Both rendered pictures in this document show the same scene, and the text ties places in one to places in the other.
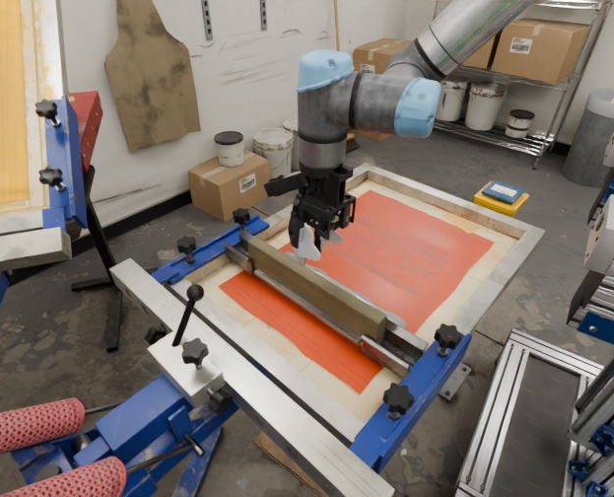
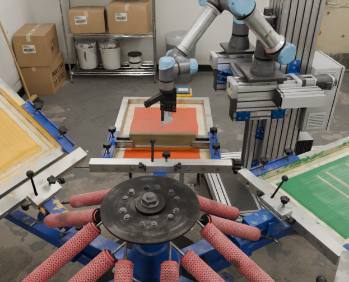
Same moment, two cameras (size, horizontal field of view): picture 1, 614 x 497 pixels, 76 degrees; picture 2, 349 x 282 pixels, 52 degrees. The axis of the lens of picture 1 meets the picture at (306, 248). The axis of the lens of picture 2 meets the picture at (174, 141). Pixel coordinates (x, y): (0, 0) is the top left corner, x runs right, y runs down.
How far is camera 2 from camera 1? 1.34 m
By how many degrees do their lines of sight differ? 35
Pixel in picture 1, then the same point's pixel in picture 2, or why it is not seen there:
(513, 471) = (235, 200)
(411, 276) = (182, 127)
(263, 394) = (185, 161)
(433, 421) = not seen: hidden behind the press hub
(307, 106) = (166, 73)
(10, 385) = not seen: outside the picture
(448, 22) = (186, 42)
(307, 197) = (164, 101)
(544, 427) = (234, 182)
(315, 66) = (169, 62)
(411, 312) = not seen: hidden behind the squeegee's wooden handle
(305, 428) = (202, 161)
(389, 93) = (187, 64)
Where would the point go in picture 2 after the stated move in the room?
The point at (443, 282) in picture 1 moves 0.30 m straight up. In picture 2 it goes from (192, 125) to (194, 79)
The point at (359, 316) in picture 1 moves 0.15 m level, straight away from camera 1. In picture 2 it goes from (187, 136) to (173, 124)
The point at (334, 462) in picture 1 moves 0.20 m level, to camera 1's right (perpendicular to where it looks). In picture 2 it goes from (215, 162) to (242, 147)
